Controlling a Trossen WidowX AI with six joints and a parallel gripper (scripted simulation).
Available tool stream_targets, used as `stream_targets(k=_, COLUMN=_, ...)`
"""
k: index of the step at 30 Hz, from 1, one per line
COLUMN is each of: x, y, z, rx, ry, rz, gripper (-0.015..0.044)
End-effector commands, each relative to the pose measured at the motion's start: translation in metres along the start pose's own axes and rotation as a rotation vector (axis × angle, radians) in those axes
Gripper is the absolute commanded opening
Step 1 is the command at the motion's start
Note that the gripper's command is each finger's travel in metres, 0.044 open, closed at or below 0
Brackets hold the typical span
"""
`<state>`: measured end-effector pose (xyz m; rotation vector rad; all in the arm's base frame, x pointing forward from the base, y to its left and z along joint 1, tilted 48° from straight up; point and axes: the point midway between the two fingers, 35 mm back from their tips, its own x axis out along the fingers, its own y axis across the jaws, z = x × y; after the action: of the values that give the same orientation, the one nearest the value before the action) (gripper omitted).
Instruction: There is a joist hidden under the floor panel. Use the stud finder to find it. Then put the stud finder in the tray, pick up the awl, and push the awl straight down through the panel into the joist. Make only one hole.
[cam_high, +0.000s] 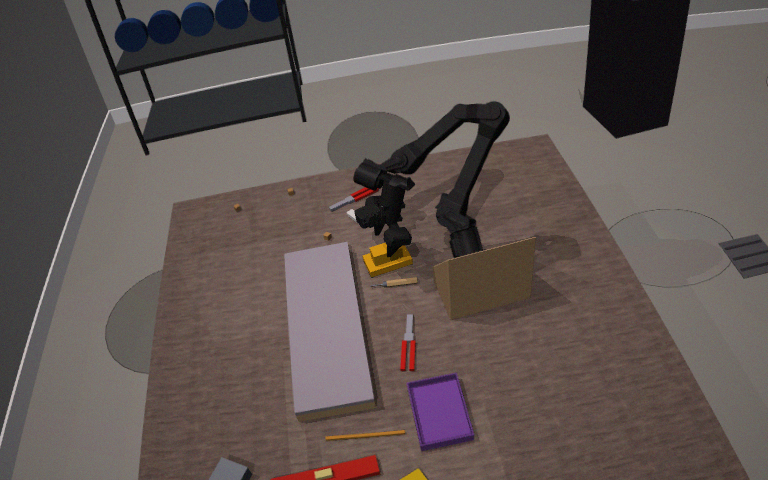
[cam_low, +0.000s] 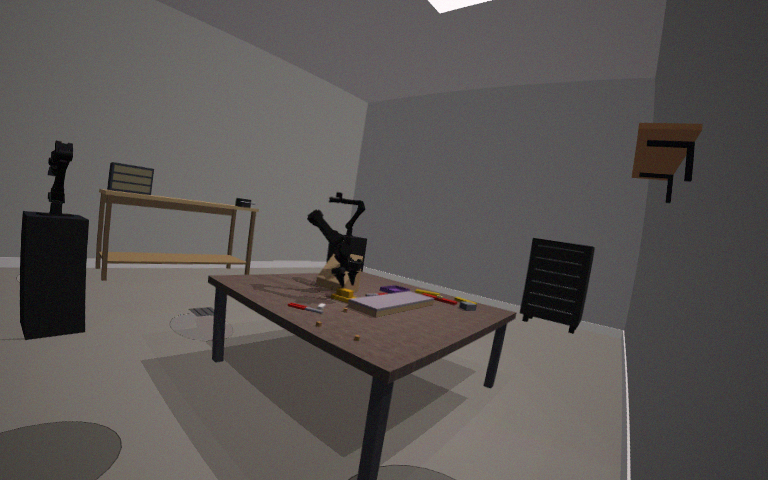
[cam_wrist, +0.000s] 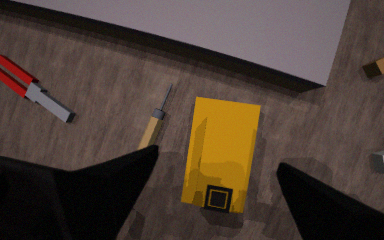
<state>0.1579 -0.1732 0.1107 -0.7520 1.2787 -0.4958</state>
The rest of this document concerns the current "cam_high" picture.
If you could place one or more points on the red-handled pliers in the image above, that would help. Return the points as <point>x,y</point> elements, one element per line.
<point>353,197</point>
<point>408,338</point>

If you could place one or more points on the thin orange-brown stick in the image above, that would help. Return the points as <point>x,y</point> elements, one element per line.
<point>379,434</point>

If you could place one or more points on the purple rectangular tray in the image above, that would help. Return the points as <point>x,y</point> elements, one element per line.
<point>440,412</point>

